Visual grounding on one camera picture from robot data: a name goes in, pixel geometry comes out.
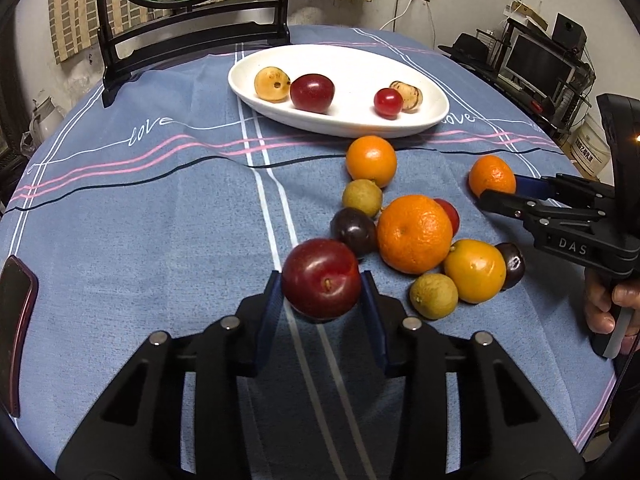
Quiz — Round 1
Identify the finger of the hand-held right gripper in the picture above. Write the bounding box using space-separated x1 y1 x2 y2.
479 188 607 235
514 173 620 207

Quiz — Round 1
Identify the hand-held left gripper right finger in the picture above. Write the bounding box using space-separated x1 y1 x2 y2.
360 270 587 480

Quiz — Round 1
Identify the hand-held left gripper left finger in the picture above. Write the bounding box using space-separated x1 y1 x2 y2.
57 270 284 480

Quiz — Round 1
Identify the small orange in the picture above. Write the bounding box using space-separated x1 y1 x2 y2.
468 155 517 199

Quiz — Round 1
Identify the large red plum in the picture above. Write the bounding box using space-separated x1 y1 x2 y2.
282 238 362 322

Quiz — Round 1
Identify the white oval plate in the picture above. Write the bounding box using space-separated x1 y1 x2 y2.
228 44 450 139

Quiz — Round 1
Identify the person's right hand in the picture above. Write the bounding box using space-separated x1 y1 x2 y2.
584 265 640 357

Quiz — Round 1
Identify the green-brown longan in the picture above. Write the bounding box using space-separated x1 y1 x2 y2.
409 273 460 321
342 179 384 219

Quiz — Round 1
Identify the dark purple plum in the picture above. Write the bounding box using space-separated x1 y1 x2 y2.
330 207 379 260
494 242 526 291

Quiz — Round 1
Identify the white bucket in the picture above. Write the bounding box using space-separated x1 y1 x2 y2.
574 114 612 177

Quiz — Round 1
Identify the yellow-orange citrus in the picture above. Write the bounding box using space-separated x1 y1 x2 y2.
443 239 508 305

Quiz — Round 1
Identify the large orange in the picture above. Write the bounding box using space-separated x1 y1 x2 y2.
376 194 454 275

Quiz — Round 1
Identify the black computer desk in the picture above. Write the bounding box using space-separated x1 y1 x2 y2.
475 17 598 141

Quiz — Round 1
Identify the computer monitor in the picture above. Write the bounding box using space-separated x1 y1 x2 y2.
502 32 577 97

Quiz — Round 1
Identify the medium orange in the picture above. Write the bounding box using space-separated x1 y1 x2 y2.
346 135 398 189

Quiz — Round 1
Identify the tan striped round fruit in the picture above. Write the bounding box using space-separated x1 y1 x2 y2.
389 80 424 114

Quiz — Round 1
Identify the blue striped tablecloth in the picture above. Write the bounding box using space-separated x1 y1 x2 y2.
0 25 619 480

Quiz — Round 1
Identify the black hat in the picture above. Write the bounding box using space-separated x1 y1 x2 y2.
438 33 494 67

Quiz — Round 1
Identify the black speaker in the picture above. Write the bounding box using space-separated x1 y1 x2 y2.
552 13 588 49

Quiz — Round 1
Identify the red phone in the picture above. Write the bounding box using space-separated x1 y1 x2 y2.
0 254 40 419

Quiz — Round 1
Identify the white kettle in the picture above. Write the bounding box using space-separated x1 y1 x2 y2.
29 94 67 147

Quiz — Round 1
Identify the white cable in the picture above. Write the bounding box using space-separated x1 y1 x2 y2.
377 0 437 43

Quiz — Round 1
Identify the black wooden round-frame stand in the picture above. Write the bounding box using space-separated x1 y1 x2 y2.
97 0 292 109

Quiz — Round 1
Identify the beige checked wall hanging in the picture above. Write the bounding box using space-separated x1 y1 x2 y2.
47 0 377 65

